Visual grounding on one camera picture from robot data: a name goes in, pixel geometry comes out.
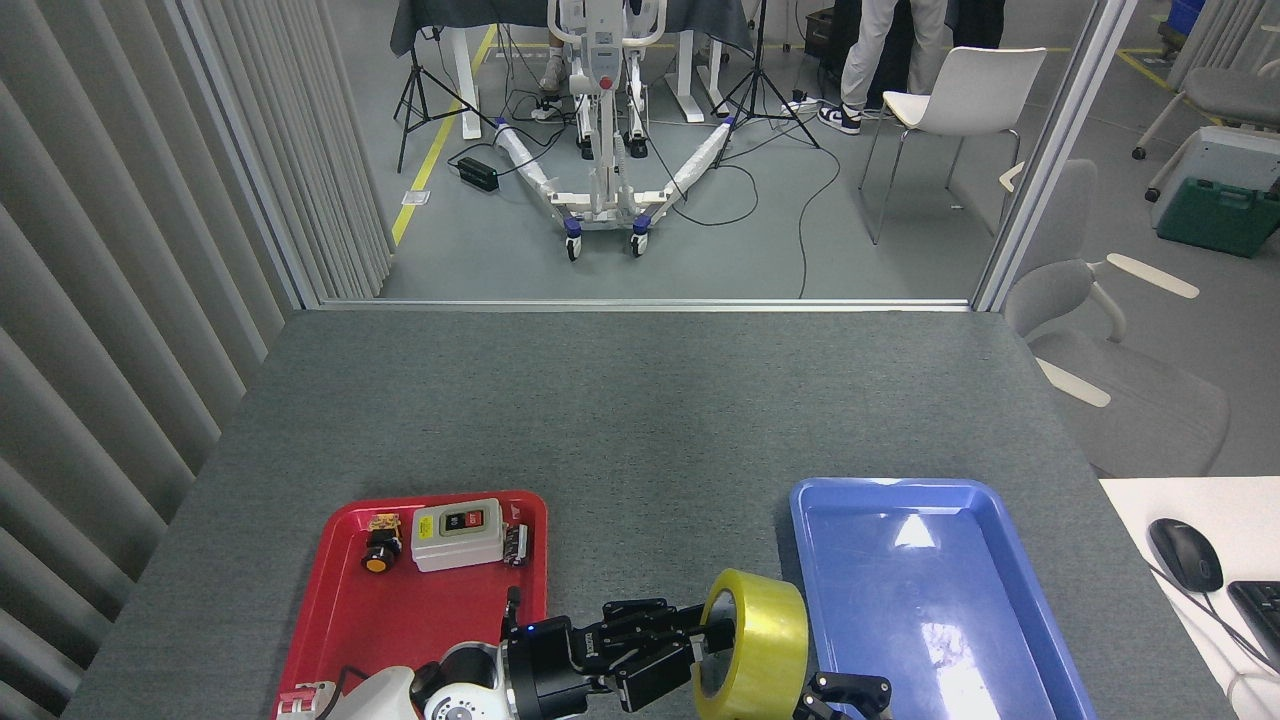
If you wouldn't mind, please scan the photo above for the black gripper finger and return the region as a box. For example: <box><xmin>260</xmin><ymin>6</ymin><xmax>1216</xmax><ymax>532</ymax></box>
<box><xmin>810</xmin><ymin>672</ymin><xmax>893</xmax><ymax>720</ymax></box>

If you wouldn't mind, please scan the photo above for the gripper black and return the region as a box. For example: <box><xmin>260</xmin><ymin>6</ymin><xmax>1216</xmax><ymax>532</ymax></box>
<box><xmin>500</xmin><ymin>598</ymin><xmax>831</xmax><ymax>720</ymax></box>

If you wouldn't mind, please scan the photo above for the yellow tape roll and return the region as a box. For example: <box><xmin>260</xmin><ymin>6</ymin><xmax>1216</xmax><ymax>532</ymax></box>
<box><xmin>693</xmin><ymin>569</ymin><xmax>809</xmax><ymax>720</ymax></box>

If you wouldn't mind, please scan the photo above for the blue plastic tray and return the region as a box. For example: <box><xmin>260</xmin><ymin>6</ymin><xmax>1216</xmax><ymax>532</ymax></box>
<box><xmin>789</xmin><ymin>477</ymin><xmax>1096</xmax><ymax>720</ymax></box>

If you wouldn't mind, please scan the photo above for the red plastic tray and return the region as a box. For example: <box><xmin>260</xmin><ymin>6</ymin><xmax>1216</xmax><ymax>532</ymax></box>
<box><xmin>272</xmin><ymin>490</ymin><xmax>549</xmax><ymax>720</ymax></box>

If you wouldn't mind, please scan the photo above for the black orange push button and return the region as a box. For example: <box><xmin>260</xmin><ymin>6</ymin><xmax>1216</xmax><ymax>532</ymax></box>
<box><xmin>362</xmin><ymin>513</ymin><xmax>404</xmax><ymax>574</ymax></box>

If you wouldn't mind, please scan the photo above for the black computer mouse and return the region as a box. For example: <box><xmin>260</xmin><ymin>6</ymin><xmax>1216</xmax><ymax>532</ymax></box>
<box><xmin>1148</xmin><ymin>519</ymin><xmax>1224</xmax><ymax>593</ymax></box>

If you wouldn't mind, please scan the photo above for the white side desk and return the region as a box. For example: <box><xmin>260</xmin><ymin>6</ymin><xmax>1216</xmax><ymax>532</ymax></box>
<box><xmin>1100</xmin><ymin>477</ymin><xmax>1280</xmax><ymax>720</ymax></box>

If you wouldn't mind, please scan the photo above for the grey armchair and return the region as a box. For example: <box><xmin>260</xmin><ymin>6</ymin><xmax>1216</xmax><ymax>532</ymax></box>
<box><xmin>1003</xmin><ymin>160</ymin><xmax>1231</xmax><ymax>478</ymax></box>

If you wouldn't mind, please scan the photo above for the black keyboard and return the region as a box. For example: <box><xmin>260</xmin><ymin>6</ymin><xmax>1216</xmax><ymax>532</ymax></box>
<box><xmin>1228</xmin><ymin>581</ymin><xmax>1280</xmax><ymax>671</ymax></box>

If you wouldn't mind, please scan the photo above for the white wheeled stand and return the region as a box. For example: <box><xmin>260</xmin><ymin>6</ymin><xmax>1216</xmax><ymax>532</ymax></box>
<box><xmin>493</xmin><ymin>0</ymin><xmax>738</xmax><ymax>261</ymax></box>

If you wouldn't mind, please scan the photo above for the black tripod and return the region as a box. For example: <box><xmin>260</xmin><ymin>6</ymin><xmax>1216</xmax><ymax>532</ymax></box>
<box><xmin>712</xmin><ymin>0</ymin><xmax>821</xmax><ymax>166</ymax></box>
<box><xmin>393</xmin><ymin>25</ymin><xmax>496</xmax><ymax>173</ymax></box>

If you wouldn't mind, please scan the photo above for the green case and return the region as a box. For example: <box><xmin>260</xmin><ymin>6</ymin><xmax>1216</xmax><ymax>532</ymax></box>
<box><xmin>1157</xmin><ymin>178</ymin><xmax>1280</xmax><ymax>259</ymax></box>

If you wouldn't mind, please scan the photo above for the white chair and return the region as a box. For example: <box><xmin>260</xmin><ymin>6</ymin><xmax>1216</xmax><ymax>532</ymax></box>
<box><xmin>860</xmin><ymin>47</ymin><xmax>1048</xmax><ymax>246</ymax></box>

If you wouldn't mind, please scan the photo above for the person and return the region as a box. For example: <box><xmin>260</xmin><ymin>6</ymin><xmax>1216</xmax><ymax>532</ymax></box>
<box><xmin>818</xmin><ymin>0</ymin><xmax>946</xmax><ymax>136</ymax></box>

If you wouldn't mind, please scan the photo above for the white desk with dark cloth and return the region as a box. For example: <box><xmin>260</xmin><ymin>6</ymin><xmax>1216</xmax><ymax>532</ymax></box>
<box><xmin>390</xmin><ymin>0</ymin><xmax>756</xmax><ymax>141</ymax></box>

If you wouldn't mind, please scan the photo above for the grey office chair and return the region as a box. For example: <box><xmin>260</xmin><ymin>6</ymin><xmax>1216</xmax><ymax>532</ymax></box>
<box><xmin>1132</xmin><ymin>60</ymin><xmax>1280</xmax><ymax>161</ymax></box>

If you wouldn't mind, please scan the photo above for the grey on-off switch box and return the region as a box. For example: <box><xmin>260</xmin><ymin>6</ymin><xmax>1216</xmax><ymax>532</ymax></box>
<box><xmin>411</xmin><ymin>498</ymin><xmax>505</xmax><ymax>573</ymax></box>

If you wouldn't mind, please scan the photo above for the silver rail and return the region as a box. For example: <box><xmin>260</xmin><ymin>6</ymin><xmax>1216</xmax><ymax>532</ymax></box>
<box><xmin>320</xmin><ymin>298</ymin><xmax>976</xmax><ymax>313</ymax></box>

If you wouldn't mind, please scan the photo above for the black floor cable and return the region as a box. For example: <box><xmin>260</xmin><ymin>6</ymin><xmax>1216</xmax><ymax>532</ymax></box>
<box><xmin>797</xmin><ymin>130</ymin><xmax>843</xmax><ymax>299</ymax></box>

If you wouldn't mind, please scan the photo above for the silver post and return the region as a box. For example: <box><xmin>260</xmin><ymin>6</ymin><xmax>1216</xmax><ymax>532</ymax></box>
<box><xmin>972</xmin><ymin>0</ymin><xmax>1139</xmax><ymax>313</ymax></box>

